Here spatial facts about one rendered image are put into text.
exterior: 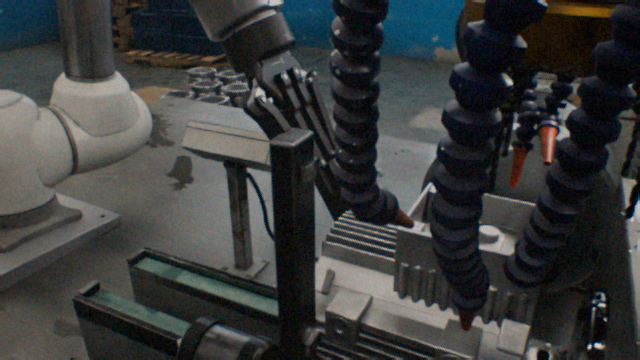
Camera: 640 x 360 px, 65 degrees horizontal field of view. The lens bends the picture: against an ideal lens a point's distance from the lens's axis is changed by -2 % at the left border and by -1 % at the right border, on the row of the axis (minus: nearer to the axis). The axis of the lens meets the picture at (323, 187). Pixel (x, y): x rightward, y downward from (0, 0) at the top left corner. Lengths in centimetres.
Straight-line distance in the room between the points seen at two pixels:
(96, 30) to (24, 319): 56
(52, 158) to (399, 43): 566
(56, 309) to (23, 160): 30
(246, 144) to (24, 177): 48
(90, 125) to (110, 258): 28
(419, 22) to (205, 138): 562
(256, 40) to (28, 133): 66
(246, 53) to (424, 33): 588
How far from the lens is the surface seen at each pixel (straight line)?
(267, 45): 53
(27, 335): 96
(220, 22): 54
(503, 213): 51
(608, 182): 68
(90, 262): 109
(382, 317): 47
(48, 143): 113
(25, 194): 113
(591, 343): 48
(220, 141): 85
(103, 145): 118
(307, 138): 34
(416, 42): 643
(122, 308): 75
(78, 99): 115
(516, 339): 44
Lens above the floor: 137
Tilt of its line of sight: 27 degrees down
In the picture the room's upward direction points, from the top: straight up
